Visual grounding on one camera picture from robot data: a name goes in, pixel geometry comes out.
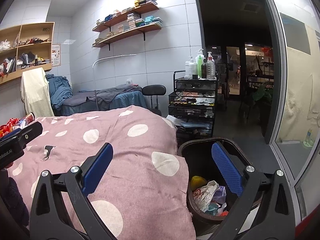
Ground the red shiny wrapper pile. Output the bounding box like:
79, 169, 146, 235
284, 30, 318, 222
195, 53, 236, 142
0, 118, 23, 138

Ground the red snack can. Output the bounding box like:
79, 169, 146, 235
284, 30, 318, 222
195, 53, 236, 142
23, 112, 35, 125

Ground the wooden cubby shelf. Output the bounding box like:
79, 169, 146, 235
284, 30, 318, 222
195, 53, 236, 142
1, 22, 55, 85

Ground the upper wooden wall shelf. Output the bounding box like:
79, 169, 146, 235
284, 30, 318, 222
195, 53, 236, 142
92, 2, 159, 33

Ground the small bottle outside window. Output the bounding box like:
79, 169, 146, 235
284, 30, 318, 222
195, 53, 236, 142
303, 128, 314, 148

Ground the green potted plant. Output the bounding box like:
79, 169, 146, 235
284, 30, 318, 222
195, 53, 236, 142
253, 82, 273, 105

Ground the teal cloth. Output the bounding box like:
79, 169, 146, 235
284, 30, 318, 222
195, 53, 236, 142
206, 202, 227, 216

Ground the wall poster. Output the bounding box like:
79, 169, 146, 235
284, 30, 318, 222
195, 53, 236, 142
51, 44, 61, 67

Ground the black round stool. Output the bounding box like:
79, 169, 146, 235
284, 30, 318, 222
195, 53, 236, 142
142, 85, 167, 116

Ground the green pump bottle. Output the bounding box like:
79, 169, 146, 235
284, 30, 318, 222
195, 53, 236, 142
196, 48, 204, 77

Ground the yellow mesh net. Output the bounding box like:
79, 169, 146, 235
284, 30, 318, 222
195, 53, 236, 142
189, 176, 208, 191

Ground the pink polka dot blanket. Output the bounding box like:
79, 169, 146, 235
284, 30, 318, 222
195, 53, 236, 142
9, 106, 196, 239

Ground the white pump bottle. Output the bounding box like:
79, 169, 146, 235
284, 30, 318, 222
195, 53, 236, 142
189, 56, 198, 79

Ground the wooden wall shelf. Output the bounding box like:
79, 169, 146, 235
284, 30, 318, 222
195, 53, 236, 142
92, 2, 159, 33
92, 22, 162, 48

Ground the dark brown trash bin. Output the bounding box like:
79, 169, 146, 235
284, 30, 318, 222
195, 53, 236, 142
177, 136, 263, 225

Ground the clear pump bottle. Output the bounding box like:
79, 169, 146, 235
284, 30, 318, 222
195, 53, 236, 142
206, 51, 215, 80

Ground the blue bedding pile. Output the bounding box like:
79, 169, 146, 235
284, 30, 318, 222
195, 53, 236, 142
46, 74, 73, 111

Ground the lower wooden wall shelf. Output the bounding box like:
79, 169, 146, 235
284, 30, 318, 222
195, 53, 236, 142
92, 22, 162, 48

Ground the dark brown bottle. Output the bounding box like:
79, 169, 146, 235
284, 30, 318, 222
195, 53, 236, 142
201, 59, 207, 79

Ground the orange mesh net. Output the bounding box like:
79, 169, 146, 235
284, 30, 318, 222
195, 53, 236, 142
220, 211, 228, 217

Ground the massage bed blue cover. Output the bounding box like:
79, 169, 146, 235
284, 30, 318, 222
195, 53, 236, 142
54, 84, 147, 116

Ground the black rolling cart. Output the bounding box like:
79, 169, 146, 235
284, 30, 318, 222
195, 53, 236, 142
168, 70, 218, 138

